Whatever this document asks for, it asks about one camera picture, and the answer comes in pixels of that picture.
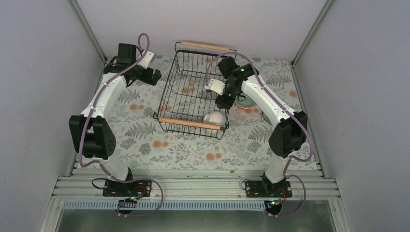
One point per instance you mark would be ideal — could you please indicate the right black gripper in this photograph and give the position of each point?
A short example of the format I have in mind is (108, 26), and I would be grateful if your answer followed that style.
(225, 104)

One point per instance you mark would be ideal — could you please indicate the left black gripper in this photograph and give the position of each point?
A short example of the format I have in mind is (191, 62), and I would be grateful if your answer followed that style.
(147, 79)

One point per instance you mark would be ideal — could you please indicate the mint green bowl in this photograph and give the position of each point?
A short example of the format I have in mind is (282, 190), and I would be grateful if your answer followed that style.
(244, 101)

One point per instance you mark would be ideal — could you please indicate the black wire dish rack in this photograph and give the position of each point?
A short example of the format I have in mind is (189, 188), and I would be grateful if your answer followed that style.
(185, 101)

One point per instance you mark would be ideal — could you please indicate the white cylindrical bowl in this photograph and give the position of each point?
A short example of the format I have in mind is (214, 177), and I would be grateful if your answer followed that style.
(265, 118)

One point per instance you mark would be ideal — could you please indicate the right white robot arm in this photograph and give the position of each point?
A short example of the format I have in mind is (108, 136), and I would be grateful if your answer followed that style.
(289, 126)

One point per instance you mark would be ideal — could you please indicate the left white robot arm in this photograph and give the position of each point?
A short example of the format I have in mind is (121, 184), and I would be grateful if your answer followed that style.
(92, 136)

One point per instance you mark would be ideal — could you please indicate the white round bowl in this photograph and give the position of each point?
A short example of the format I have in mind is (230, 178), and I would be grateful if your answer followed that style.
(215, 118)

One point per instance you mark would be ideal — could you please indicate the floral table mat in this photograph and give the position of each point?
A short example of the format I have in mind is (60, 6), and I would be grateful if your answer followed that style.
(141, 143)

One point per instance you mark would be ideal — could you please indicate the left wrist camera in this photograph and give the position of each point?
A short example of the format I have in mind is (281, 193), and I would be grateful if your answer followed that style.
(145, 60)

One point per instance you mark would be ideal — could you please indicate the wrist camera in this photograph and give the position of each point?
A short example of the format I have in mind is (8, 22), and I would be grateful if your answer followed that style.
(216, 86)
(145, 60)

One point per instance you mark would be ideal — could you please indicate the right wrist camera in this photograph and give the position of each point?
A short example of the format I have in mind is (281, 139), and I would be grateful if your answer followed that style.
(216, 86)

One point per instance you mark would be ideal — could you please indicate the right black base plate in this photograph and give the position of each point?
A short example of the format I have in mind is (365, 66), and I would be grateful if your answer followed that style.
(265, 189)

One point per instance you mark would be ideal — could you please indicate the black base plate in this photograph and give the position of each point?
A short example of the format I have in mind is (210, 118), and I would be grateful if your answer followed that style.
(140, 188)
(265, 189)

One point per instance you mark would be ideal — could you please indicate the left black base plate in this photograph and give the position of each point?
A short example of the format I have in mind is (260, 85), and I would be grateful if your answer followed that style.
(140, 188)

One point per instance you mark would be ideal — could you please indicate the aluminium mounting rail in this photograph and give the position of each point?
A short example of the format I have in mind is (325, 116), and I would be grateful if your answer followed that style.
(197, 184)

